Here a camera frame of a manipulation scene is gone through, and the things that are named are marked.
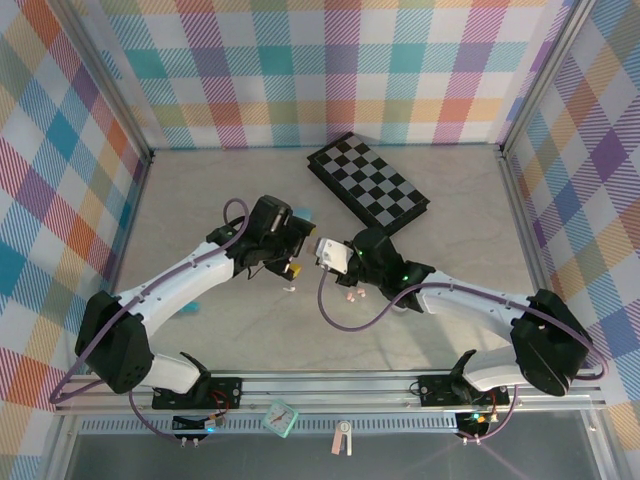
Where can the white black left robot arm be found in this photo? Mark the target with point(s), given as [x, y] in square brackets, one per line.
[185, 280]

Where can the small electronics board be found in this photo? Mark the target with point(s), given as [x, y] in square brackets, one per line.
[210, 424]
[475, 422]

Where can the aluminium side rail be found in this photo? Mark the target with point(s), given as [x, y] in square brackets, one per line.
[520, 215]
[137, 200]

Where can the teal square alarm clock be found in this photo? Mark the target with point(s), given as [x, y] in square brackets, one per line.
[280, 417]

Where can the black grey folding chessboard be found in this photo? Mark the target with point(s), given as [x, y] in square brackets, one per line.
[370, 180]

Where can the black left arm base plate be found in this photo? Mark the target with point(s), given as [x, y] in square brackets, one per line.
[225, 390]

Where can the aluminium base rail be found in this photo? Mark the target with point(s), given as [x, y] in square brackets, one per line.
[350, 387]

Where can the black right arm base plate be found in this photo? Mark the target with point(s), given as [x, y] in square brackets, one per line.
[435, 390]

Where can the pink white key tag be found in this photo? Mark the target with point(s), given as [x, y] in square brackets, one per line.
[342, 440]

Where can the aluminium frame post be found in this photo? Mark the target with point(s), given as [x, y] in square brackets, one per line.
[109, 70]
[544, 75]

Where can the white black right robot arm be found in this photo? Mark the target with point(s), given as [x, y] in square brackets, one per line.
[465, 305]

